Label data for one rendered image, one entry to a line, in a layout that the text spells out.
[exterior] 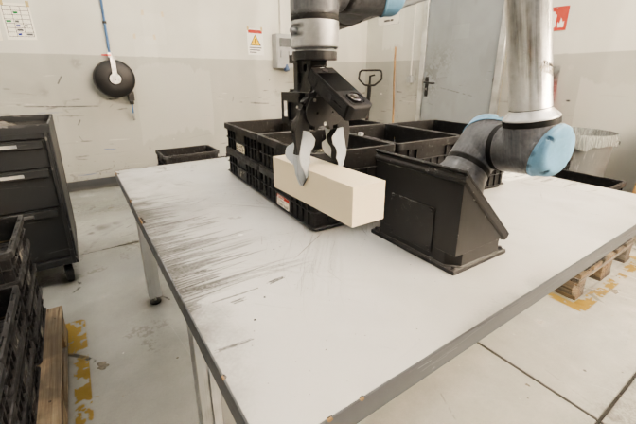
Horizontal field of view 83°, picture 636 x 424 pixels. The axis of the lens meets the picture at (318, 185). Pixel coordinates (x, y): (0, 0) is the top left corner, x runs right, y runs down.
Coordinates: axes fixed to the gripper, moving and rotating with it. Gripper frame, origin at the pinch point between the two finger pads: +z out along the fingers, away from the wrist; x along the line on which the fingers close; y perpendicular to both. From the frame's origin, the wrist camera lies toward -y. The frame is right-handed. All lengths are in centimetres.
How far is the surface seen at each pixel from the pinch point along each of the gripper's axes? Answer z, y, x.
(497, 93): 1, 167, -339
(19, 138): 12, 176, 57
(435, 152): 8, 27, -65
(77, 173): 78, 381, 40
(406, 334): 26.5, -13.9, -8.2
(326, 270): 26.4, 11.2, -9.2
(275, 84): -6, 380, -191
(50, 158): 23, 176, 46
